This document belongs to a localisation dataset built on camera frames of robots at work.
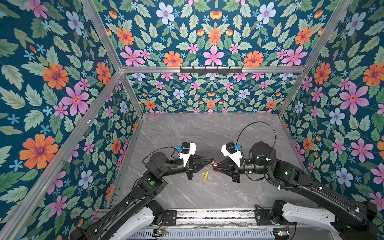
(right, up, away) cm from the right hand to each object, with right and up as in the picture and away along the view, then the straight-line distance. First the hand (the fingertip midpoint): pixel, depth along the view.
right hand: (215, 165), depth 57 cm
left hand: (-1, +3, -4) cm, 5 cm away
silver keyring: (-2, +1, -1) cm, 2 cm away
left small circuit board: (-25, -35, +13) cm, 45 cm away
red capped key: (0, +1, -1) cm, 1 cm away
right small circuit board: (+33, -36, +13) cm, 51 cm away
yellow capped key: (-3, -15, +31) cm, 35 cm away
